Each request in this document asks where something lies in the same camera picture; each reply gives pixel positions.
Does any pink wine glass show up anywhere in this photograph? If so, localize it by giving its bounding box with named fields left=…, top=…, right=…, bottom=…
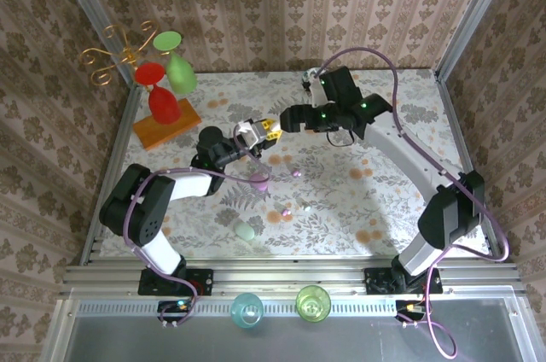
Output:
left=247, top=172, right=270, bottom=193

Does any mint green earbud case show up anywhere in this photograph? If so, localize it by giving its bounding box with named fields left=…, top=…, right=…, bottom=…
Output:
left=234, top=222, right=257, bottom=243

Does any wooden stand base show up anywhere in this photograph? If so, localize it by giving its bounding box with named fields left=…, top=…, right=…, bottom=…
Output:
left=132, top=97, right=202, bottom=152

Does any green patterned bowl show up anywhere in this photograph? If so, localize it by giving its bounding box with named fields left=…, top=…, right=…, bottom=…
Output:
left=300, top=67, right=320, bottom=89

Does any red plastic wine glass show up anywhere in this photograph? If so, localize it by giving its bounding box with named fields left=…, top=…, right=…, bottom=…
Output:
left=134, top=61, right=181, bottom=126

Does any green plastic wine glass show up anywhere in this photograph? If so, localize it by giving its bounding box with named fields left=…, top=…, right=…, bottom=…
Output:
left=152, top=31, right=198, bottom=96

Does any small electronics board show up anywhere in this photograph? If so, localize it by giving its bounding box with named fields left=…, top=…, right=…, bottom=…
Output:
left=394, top=299, right=428, bottom=324
left=157, top=299, right=198, bottom=324

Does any teal plastic cup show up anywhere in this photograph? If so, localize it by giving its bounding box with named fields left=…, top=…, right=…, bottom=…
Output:
left=229, top=292, right=264, bottom=329

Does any green plastic cup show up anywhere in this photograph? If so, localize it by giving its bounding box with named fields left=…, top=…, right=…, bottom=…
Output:
left=295, top=284, right=333, bottom=324

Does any grey metal tray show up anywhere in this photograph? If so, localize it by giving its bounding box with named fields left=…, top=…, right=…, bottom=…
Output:
left=40, top=289, right=545, bottom=362

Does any thin black wire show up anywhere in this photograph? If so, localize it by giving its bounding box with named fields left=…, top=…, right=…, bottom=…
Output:
left=324, top=127, right=356, bottom=148

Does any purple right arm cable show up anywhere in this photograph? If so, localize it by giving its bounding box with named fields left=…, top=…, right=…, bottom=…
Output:
left=317, top=46, right=511, bottom=359

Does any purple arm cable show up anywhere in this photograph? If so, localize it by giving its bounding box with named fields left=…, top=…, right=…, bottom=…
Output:
left=317, top=46, right=511, bottom=359
left=122, top=135, right=274, bottom=329

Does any aluminium side rail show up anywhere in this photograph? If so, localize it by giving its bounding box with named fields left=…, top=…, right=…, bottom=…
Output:
left=78, top=82, right=144, bottom=272
left=433, top=70, right=503, bottom=261

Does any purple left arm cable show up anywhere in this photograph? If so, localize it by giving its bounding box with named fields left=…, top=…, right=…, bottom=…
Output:
left=122, top=135, right=274, bottom=329

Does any gold wire glass stand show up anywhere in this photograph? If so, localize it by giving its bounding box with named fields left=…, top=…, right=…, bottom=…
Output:
left=80, top=20, right=161, bottom=90

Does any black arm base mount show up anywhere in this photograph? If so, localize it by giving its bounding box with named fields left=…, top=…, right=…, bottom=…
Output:
left=137, top=267, right=214, bottom=297
left=364, top=266, right=444, bottom=295

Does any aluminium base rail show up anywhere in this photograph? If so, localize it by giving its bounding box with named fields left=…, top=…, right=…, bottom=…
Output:
left=59, top=255, right=526, bottom=297

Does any aluminium frame post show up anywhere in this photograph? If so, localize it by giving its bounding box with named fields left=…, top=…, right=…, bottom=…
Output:
left=433, top=0, right=515, bottom=81
left=47, top=0, right=134, bottom=86

